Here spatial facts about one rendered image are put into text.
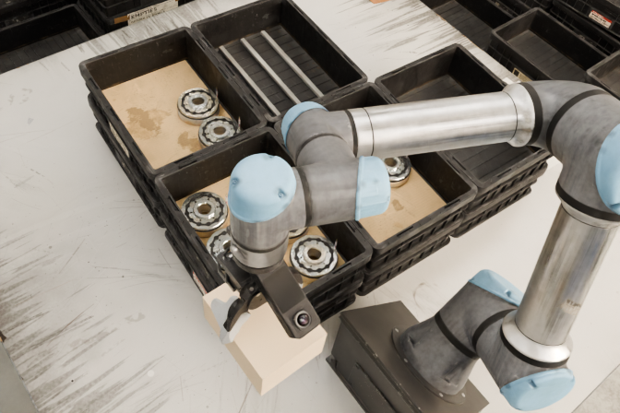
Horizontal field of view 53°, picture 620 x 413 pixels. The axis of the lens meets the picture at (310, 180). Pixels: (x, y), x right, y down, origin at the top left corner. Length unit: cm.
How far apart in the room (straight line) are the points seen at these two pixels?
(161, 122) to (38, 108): 41
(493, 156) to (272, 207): 103
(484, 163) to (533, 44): 123
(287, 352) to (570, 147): 50
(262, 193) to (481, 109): 38
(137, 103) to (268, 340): 86
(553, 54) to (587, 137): 188
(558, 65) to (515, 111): 179
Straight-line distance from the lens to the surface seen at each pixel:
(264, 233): 73
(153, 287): 148
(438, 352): 123
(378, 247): 128
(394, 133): 87
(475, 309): 119
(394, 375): 117
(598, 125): 91
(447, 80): 180
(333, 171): 74
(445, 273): 157
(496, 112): 93
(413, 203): 149
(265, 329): 97
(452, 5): 304
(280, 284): 85
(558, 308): 104
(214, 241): 135
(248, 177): 70
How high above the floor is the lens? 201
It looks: 53 degrees down
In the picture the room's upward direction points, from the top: 9 degrees clockwise
